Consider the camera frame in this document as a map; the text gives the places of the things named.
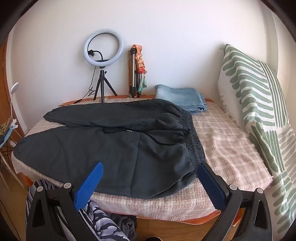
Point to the zebra striped garment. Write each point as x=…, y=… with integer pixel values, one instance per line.
x=52, y=215

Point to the folded silver tripod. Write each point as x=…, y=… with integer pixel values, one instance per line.
x=133, y=74

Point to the leopard print cloth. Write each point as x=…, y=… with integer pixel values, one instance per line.
x=5, y=126

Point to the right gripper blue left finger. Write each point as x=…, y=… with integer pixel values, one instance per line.
x=86, y=185

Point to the green white patterned pillow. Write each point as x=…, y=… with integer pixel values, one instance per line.
x=253, y=98

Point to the folded blue jeans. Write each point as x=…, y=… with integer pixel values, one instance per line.
x=188, y=99

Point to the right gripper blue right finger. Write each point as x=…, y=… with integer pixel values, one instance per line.
x=214, y=185

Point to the white ring light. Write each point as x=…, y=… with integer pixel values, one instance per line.
x=103, y=48

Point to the black mini tripod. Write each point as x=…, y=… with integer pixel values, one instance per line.
x=101, y=84

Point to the black pants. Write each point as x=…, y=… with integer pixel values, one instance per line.
x=148, y=148

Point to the light blue chair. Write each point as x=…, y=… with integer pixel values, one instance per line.
x=5, y=137

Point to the white clip lamp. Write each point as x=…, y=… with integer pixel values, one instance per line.
x=13, y=90

